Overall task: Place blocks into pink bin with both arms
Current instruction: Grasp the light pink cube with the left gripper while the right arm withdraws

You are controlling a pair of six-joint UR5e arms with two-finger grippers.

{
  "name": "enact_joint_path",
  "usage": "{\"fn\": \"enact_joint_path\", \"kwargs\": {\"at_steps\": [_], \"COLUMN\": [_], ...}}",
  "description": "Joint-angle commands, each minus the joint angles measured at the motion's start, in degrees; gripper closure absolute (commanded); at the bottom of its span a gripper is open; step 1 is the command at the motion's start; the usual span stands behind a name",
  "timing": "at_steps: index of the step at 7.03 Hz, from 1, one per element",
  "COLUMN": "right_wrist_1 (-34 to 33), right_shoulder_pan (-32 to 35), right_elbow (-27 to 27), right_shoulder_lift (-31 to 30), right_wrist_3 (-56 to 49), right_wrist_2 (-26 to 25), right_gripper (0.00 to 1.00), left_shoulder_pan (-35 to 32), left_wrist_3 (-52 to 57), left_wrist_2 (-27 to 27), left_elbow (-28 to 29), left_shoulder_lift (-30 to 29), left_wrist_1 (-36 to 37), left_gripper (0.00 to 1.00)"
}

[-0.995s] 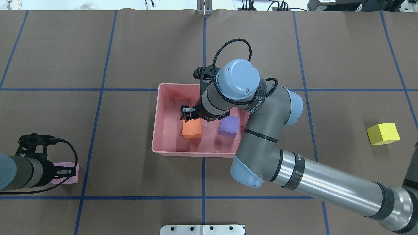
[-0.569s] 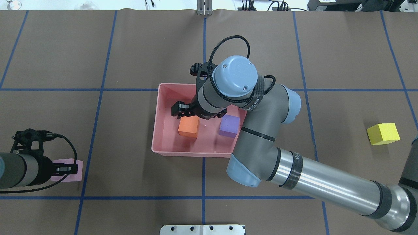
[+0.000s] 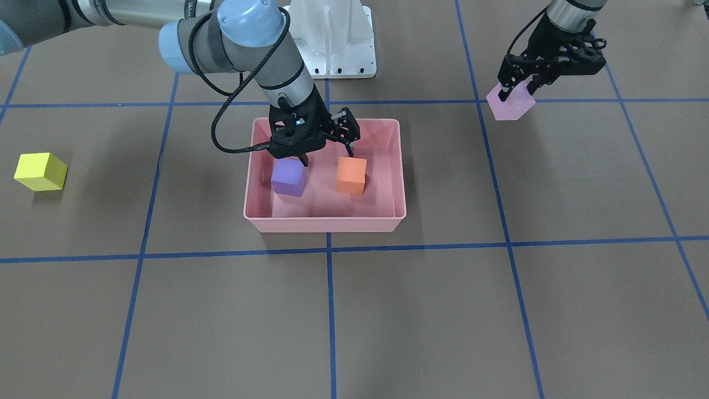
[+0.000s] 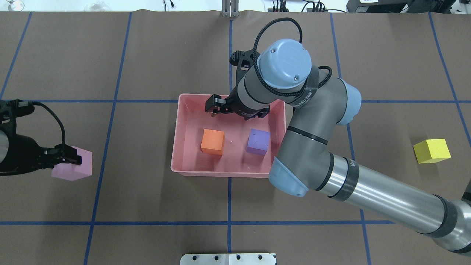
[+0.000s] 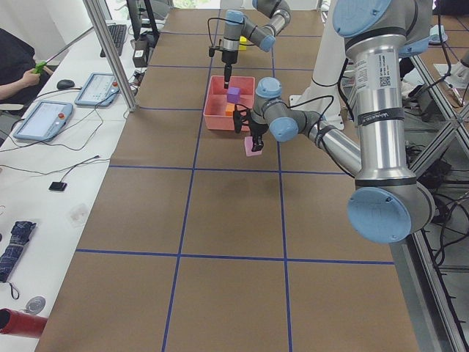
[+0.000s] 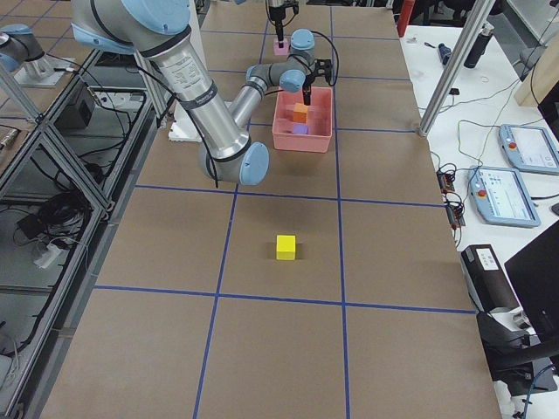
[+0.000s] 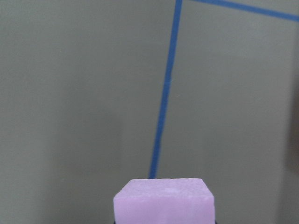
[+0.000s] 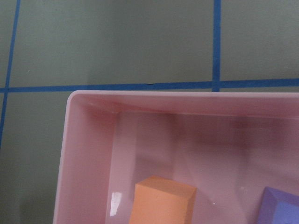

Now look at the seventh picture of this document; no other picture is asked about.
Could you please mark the light pink foam block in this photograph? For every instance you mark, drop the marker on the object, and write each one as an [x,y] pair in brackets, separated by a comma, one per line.
[164,201]

